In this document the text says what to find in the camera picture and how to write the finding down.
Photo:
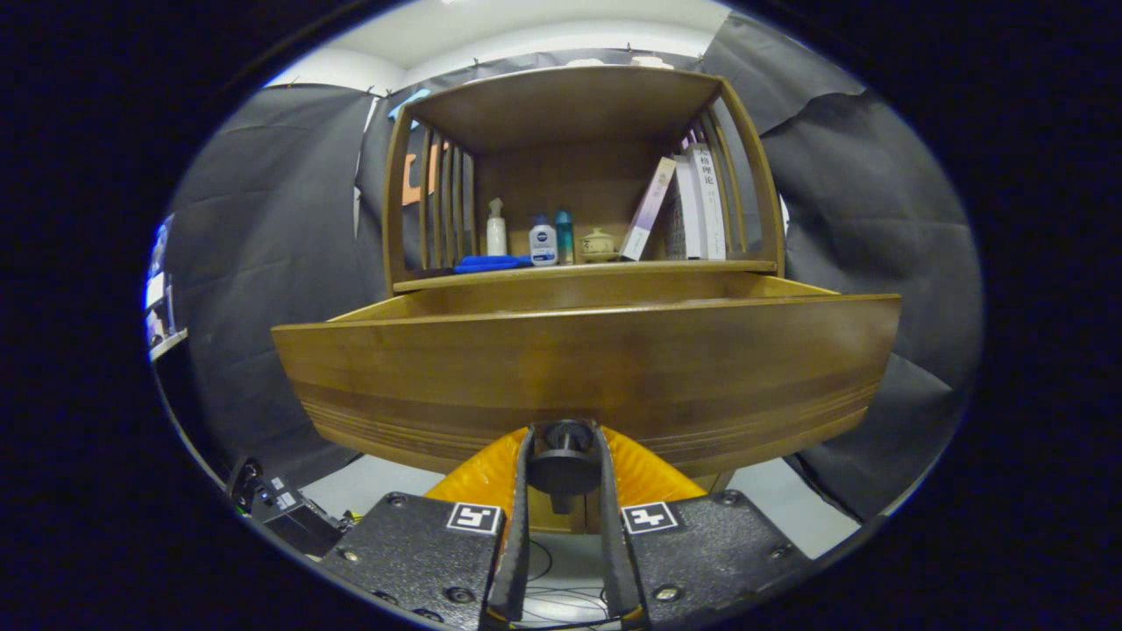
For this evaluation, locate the wooden countertop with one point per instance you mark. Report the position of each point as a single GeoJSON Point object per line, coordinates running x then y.
{"type": "Point", "coordinates": [596, 270]}

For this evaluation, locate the white pump bottle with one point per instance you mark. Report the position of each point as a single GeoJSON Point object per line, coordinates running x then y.
{"type": "Point", "coordinates": [496, 235]}

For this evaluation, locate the beige lidded ceramic teacup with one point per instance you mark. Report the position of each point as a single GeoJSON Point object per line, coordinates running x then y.
{"type": "Point", "coordinates": [598, 245]}

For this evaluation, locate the white lotion bottle blue cap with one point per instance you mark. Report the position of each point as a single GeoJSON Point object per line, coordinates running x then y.
{"type": "Point", "coordinates": [543, 245]}

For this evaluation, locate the purple cover book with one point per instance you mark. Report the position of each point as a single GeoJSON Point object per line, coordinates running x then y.
{"type": "Point", "coordinates": [649, 210]}

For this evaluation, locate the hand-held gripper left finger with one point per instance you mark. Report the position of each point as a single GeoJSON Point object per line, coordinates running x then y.
{"type": "Point", "coordinates": [421, 552]}

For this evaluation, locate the teal glass bottle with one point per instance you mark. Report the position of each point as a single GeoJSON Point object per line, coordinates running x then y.
{"type": "Point", "coordinates": [564, 238]}

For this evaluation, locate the black electronic device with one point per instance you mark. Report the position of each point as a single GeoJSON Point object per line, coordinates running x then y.
{"type": "Point", "coordinates": [280, 513]}

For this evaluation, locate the black round drawer knob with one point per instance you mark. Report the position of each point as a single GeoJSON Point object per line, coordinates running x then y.
{"type": "Point", "coordinates": [563, 464]}

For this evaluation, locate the patterned cover white book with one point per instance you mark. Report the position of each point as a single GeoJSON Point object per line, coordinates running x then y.
{"type": "Point", "coordinates": [685, 215]}

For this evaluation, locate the brown wooden cabinet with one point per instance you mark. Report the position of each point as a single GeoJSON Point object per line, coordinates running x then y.
{"type": "Point", "coordinates": [561, 105]}

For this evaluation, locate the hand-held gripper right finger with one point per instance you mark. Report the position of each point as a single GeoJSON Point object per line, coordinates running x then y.
{"type": "Point", "coordinates": [701, 552]}

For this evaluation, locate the thick white book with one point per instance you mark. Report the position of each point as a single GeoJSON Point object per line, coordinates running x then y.
{"type": "Point", "coordinates": [712, 206]}

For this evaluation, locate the blue folded cloth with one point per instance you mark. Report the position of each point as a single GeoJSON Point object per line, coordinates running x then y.
{"type": "Point", "coordinates": [491, 263]}

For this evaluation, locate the cluttered white shelf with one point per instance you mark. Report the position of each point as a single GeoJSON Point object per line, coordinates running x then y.
{"type": "Point", "coordinates": [158, 298]}

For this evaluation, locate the brown wooden drawer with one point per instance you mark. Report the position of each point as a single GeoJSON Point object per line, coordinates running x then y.
{"type": "Point", "coordinates": [578, 368]}

